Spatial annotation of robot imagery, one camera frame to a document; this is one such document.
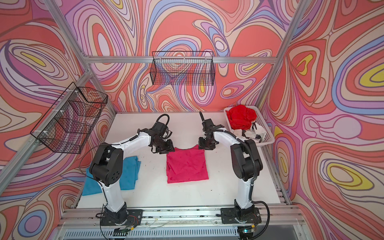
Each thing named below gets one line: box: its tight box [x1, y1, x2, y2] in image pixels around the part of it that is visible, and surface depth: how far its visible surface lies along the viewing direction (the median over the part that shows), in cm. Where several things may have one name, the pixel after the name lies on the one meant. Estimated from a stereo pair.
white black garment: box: [231, 121, 266, 143], surface depth 103 cm
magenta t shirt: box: [166, 144, 209, 184], surface depth 90 cm
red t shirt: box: [225, 105, 257, 131], surface depth 107 cm
